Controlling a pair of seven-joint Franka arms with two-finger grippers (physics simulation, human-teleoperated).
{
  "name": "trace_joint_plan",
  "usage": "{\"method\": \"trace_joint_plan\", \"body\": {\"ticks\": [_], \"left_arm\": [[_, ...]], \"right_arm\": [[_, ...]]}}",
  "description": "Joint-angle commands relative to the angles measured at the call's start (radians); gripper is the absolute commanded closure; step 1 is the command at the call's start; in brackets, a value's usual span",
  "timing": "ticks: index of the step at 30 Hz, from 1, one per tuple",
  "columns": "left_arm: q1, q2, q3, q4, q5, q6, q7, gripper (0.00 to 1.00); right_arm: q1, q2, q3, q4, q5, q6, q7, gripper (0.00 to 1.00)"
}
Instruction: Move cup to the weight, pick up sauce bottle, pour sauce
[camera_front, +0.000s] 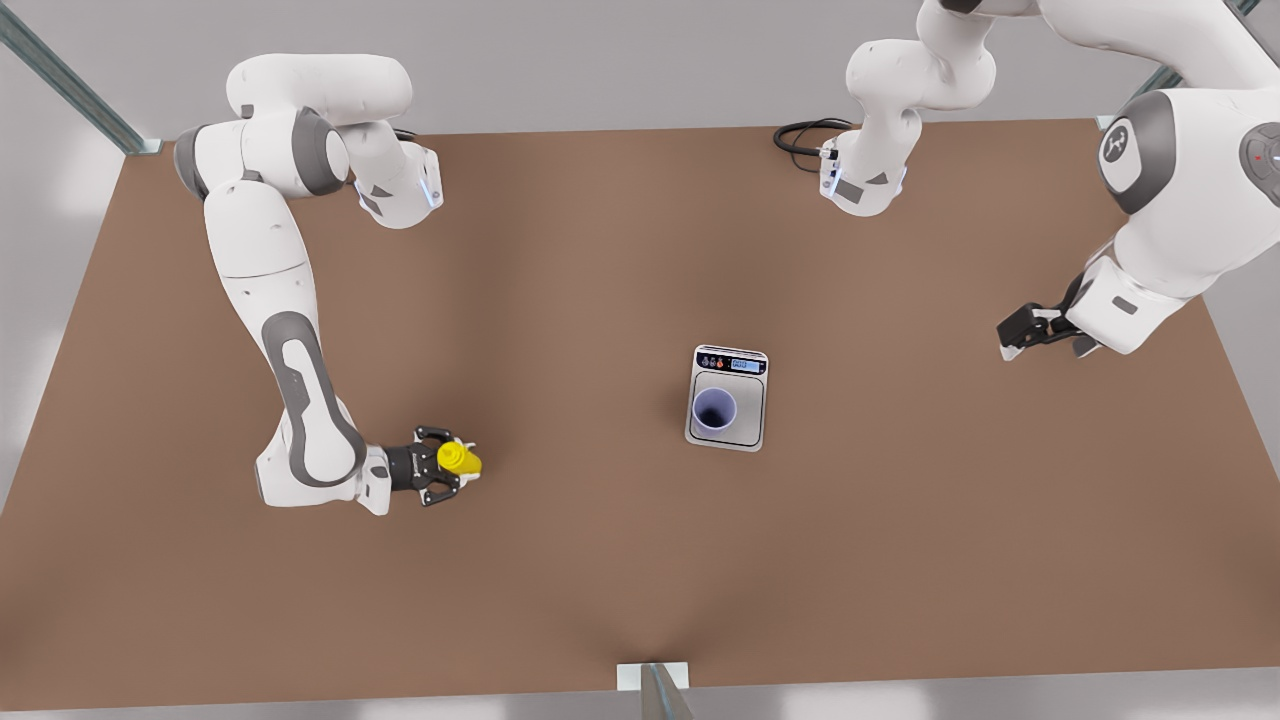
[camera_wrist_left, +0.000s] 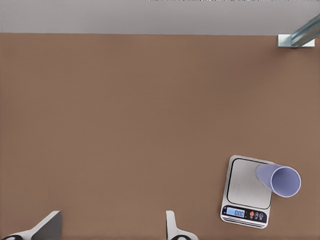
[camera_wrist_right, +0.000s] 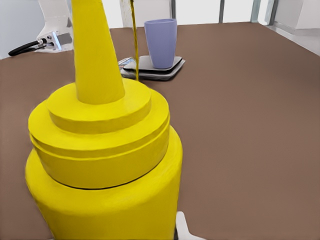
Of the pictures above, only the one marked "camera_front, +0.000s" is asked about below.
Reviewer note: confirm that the yellow sauce bottle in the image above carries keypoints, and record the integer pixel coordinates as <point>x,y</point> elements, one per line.
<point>458,460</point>

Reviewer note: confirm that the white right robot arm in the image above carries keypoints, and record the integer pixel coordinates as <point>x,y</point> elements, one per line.
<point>260,240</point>

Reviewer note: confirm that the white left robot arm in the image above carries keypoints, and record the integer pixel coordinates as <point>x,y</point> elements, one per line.
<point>1190,160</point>

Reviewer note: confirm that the pale purple cup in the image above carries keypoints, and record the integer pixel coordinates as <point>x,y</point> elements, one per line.
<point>714,410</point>

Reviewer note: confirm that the silver kitchen scale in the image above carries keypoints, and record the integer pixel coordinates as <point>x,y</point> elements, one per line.
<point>745,425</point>

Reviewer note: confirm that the silver frame post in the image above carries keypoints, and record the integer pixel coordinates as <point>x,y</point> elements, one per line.
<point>660,690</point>
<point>1160,78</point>
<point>70,85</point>

